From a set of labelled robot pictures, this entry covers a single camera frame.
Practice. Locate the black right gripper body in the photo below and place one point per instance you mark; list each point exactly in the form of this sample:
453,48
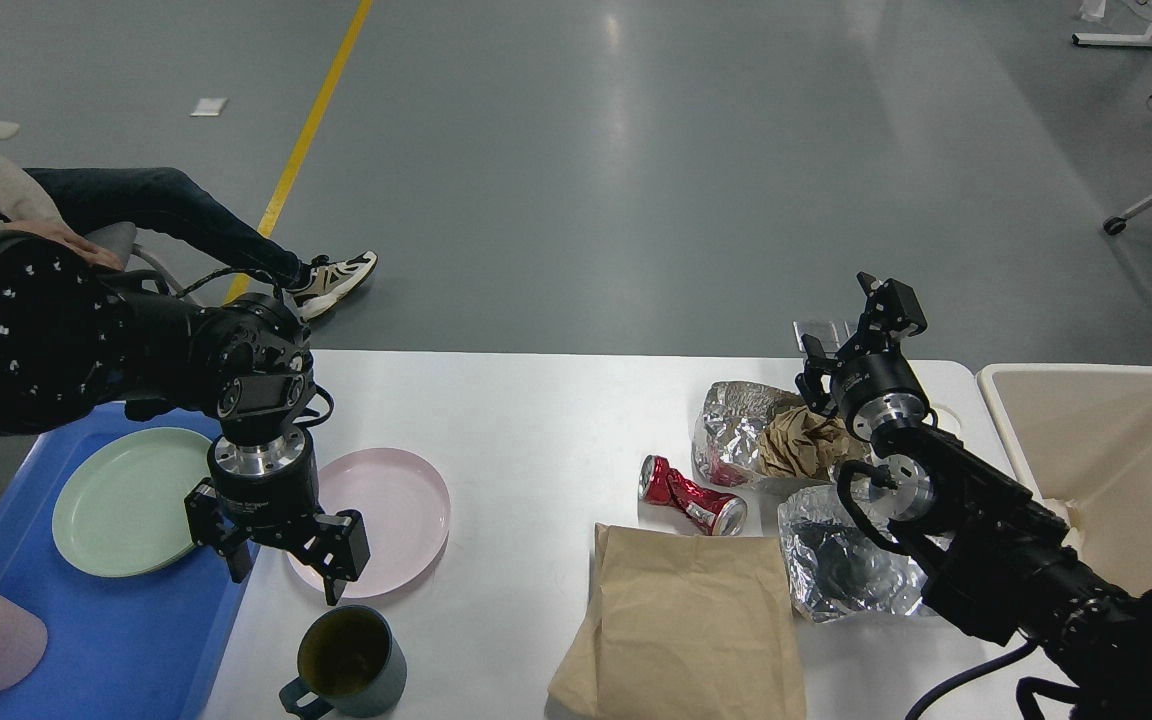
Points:
875,391

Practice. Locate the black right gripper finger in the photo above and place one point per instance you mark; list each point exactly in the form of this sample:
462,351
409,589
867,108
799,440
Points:
811,383
892,315

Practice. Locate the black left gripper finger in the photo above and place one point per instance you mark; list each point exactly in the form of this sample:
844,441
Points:
209,527
334,546

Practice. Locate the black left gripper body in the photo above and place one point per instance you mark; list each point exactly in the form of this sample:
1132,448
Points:
268,490

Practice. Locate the pink plate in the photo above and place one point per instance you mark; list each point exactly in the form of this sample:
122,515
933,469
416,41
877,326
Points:
406,508

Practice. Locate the brown paper ball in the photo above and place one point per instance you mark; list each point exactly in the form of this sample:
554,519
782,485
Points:
802,444

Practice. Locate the dark teal mug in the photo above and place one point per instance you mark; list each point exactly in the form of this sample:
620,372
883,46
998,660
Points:
349,661

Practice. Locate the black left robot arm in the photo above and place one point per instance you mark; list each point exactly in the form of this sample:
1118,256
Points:
73,338

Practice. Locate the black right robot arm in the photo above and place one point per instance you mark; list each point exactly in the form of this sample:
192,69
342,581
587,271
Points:
994,558

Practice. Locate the floor outlet plates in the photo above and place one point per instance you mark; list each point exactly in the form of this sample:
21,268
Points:
831,335

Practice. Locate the translucent plastic cup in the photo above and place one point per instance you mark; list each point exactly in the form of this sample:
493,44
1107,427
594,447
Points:
946,420

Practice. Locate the green plate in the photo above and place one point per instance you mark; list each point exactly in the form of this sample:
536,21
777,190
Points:
122,511

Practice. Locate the crumpled foil bag upper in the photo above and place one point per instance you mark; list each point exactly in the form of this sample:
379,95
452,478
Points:
732,415

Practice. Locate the blue plastic tray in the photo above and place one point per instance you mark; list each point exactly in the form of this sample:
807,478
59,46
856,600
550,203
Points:
145,647

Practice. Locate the crushed red soda can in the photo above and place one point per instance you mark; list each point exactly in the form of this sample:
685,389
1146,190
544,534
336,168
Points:
714,513

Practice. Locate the crumpled foil sheet lower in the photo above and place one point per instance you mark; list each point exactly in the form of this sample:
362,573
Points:
835,572

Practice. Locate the beige plastic bin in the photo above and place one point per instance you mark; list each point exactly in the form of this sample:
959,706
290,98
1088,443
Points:
1080,435

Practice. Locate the grey office chair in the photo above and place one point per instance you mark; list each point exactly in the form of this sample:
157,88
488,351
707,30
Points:
139,262

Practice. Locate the brown paper bag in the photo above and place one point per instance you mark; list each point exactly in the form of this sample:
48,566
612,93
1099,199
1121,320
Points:
684,627

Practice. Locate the white paper on floor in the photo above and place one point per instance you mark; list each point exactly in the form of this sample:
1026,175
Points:
207,107

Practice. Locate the seated person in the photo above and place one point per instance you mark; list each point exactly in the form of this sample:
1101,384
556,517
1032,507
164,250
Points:
67,205

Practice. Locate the white table leg frame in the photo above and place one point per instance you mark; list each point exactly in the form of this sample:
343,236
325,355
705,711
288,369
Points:
1125,24

